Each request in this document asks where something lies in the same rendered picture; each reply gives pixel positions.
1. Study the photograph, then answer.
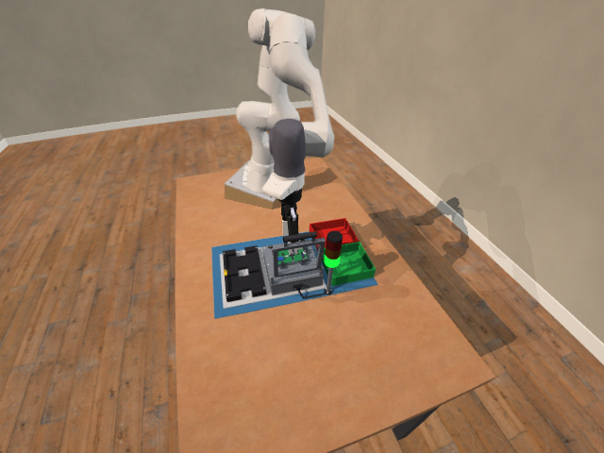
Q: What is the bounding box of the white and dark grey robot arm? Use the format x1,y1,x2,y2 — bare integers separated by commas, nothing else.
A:
236,8,334,200

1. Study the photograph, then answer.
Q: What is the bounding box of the green bin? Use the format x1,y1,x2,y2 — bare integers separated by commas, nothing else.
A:
331,242,376,286

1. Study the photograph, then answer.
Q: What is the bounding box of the red open-top bin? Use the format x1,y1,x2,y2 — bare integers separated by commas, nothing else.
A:
310,218,359,248

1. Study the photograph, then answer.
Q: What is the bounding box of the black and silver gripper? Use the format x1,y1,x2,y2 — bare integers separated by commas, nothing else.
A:
278,189,302,236

